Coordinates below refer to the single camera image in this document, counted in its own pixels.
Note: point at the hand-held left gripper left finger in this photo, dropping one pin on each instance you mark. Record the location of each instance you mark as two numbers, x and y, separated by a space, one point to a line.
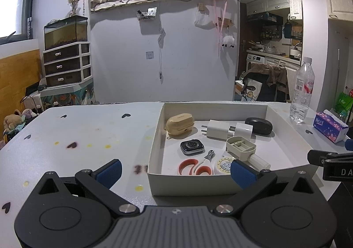
109 173

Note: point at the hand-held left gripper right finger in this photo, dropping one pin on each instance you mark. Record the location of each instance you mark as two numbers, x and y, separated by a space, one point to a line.
242 176

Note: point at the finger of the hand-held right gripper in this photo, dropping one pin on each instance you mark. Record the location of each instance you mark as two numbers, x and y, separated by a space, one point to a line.
349 145
320 156

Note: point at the round white tape measure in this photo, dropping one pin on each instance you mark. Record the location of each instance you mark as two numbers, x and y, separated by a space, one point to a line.
224 165

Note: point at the beige plastic watch tool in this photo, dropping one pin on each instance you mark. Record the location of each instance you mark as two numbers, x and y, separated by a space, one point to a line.
240 147

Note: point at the small white cube charger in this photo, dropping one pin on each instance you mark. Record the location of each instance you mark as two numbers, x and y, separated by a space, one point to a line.
244 131

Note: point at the white wall charger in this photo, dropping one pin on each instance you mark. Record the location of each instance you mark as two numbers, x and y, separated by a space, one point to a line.
219 129

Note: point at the black earbud case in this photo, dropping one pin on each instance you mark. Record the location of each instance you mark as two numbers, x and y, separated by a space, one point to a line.
259 126

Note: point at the black smartwatch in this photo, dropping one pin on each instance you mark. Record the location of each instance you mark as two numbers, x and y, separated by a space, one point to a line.
192 147

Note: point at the white cardboard box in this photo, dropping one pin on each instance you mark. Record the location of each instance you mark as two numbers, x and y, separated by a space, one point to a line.
171 176

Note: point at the tan earbud case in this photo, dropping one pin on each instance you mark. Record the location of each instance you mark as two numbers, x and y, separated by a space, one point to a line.
179 125

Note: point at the purple floral tissue pack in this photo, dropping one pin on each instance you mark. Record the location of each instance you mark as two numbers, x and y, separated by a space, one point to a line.
329 126

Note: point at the green plastic bag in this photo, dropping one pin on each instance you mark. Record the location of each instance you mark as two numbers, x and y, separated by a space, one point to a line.
344 103

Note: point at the clear plastic water bottle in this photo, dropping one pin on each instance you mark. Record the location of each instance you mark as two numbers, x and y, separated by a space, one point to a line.
302 93

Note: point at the white cartoon tote bag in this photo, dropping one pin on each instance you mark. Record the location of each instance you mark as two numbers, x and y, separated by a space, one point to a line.
252 89

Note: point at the painted cabinet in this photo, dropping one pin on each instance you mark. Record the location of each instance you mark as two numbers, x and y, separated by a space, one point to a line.
66 96

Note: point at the chair with draped clothes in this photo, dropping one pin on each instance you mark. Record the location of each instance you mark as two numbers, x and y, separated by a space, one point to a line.
273 80

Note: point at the grey plush toy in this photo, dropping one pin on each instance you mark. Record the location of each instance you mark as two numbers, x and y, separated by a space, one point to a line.
29 113

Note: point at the brown teddy bear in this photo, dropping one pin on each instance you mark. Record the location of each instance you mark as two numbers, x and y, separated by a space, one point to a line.
12 121

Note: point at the white washing machine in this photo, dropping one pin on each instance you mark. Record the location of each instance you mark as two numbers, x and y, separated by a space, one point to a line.
256 63

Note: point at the black laptop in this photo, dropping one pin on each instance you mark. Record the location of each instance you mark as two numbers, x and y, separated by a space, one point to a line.
33 88

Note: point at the white plastic drawer unit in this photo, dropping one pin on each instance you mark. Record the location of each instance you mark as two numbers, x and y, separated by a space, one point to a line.
66 67

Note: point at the teal hanging bag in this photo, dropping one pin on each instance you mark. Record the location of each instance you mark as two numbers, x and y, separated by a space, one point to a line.
287 29

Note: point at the white plush sheep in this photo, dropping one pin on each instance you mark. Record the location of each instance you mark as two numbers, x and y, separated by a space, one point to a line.
228 41

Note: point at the glass fish tank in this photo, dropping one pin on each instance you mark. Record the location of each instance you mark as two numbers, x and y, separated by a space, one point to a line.
66 34

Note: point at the white plastic bag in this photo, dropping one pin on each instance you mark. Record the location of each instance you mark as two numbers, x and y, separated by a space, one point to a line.
204 19

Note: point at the dried flowers in vase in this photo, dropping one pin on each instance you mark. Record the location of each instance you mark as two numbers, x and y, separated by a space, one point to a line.
74 2

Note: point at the window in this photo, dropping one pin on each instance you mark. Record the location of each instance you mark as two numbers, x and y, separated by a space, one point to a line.
13 2

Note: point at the small wall plate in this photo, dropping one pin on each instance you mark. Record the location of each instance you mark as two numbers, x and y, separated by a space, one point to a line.
149 55

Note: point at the white kitchen wall cabinets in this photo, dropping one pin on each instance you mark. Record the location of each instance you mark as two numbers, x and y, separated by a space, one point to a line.
273 2

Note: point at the clear wall shelf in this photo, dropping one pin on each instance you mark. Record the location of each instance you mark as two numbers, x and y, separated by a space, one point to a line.
147 13

